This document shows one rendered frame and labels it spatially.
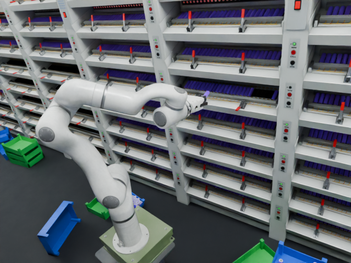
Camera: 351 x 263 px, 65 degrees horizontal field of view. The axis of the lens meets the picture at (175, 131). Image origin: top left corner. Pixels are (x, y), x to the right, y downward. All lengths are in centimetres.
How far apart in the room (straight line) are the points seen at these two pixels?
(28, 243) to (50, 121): 142
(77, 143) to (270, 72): 89
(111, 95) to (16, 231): 169
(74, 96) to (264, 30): 81
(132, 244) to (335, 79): 119
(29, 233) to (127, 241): 111
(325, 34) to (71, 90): 95
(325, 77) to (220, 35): 48
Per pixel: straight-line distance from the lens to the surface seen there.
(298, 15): 123
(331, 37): 123
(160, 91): 101
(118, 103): 104
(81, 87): 105
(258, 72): 136
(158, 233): 154
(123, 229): 143
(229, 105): 148
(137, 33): 163
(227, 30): 136
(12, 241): 246
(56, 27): 225
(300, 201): 174
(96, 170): 120
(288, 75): 130
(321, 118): 138
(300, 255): 150
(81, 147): 116
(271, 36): 127
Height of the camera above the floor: 156
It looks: 31 degrees down
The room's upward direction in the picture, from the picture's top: 9 degrees counter-clockwise
